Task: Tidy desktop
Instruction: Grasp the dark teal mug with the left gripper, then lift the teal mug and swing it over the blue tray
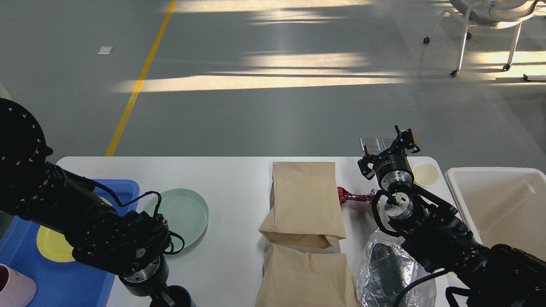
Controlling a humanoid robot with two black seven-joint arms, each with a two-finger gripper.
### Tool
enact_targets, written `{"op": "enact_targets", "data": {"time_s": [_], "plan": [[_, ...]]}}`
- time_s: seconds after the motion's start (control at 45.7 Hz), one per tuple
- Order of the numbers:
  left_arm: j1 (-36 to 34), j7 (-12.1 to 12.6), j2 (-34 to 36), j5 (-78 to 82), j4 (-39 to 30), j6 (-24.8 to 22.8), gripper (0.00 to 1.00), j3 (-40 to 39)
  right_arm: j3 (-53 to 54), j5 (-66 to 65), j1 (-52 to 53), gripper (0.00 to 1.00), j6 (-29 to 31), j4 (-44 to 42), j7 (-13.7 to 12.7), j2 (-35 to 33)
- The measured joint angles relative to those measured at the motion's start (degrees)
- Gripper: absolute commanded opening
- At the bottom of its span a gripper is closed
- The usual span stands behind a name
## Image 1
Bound blue plastic tray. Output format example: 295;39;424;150
0;180;140;307

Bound lower brown paper bag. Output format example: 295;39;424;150
255;244;361;307

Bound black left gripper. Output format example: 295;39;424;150
119;255;176;307

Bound yellow plate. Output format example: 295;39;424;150
36;197;112;263

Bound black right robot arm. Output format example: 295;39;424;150
357;125;546;307

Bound white plastic bin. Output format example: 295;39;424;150
445;167;546;260

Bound metal floor socket plates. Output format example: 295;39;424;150
360;137;395;152

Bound red candy wrapper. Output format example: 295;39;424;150
337;186;377;206

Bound white chair on casters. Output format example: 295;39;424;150
423;0;538;78

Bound brown paper bag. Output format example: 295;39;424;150
255;244;361;307
259;162;347;249

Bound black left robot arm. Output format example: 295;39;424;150
0;98;192;307

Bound pink mug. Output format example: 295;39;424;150
0;264;37;307

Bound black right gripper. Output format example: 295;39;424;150
357;125;421;191

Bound upper brown paper bag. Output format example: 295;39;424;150
259;162;347;249

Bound pale green plate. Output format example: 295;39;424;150
158;188;209;252

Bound dark green mug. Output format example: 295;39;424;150
149;285;196;307

